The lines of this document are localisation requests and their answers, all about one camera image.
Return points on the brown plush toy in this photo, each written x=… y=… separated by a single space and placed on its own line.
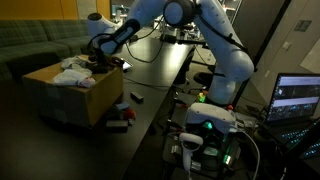
x=115 y=62

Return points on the green plaid sofa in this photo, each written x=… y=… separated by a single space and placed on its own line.
x=33 y=40

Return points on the small pink item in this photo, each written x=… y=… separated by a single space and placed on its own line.
x=87 y=82

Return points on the operator laptop with lit screen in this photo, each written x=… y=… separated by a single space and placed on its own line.
x=293 y=96

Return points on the large cardboard box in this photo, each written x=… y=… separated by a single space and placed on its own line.
x=66 y=100

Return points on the grey wall sign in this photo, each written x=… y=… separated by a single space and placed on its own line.
x=302 y=25

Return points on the white VR controller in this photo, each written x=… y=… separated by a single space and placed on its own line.
x=188 y=146

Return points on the blue cloth item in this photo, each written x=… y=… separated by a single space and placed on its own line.
x=122 y=105

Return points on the white crumpled cloth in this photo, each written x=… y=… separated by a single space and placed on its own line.
x=70 y=76

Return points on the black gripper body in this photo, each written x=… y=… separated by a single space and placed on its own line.
x=97 y=55

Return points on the white wall switch plate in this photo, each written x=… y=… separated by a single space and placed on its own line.
x=286 y=45

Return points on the black electronics box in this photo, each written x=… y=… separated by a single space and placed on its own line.
x=216 y=150

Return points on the white wall sheet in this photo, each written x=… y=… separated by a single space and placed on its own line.
x=313 y=61

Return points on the small white scrap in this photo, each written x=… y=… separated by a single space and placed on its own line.
x=131 y=121

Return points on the red stop button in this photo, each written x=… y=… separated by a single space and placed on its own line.
x=230 y=107

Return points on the dark green item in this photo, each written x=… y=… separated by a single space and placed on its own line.
x=114 y=114

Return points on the red ball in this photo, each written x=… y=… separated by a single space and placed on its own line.
x=129 y=114

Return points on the black slanted pole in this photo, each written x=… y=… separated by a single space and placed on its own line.
x=263 y=50

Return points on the white VR headset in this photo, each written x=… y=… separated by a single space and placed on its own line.
x=210 y=116

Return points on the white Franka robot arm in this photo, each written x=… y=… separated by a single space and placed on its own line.
x=230 y=56

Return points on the black stereo camera bar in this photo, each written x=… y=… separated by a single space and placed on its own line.
x=168 y=37

